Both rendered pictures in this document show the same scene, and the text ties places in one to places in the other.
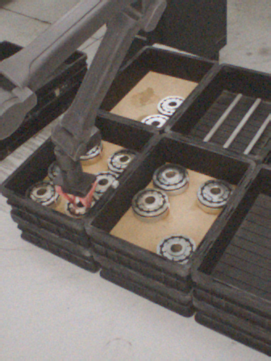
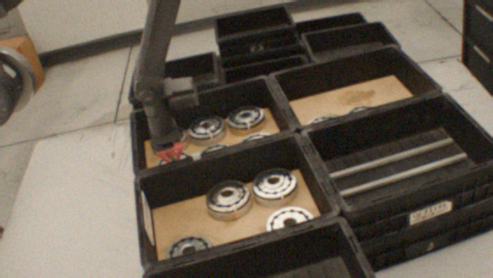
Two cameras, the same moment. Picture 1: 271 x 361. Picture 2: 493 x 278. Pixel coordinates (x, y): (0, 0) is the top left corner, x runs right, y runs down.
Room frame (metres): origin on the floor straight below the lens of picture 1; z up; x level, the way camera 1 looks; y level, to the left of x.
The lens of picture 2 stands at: (0.38, -0.74, 1.65)
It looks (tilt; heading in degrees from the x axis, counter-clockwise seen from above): 36 degrees down; 45
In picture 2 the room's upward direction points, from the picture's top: 12 degrees counter-clockwise
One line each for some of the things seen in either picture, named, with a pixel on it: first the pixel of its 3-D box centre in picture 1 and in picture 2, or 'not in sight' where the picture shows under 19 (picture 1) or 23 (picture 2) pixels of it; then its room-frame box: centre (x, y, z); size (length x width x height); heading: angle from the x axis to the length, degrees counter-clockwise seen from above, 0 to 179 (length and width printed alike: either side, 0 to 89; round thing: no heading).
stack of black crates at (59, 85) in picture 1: (48, 102); (353, 82); (2.23, 0.35, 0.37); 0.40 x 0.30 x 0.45; 134
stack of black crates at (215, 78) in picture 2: not in sight; (184, 115); (1.68, 0.93, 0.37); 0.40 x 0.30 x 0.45; 133
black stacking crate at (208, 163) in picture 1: (174, 209); (232, 215); (0.93, -0.10, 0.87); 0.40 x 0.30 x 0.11; 141
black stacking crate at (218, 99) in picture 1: (237, 122); (402, 165); (1.24, -0.35, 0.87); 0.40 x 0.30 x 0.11; 141
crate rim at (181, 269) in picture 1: (173, 196); (228, 198); (0.93, -0.10, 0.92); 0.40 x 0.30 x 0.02; 141
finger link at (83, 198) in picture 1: (81, 193); (169, 149); (0.99, 0.14, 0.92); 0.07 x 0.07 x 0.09; 56
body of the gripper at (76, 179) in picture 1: (72, 173); (161, 123); (0.99, 0.15, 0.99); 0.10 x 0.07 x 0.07; 56
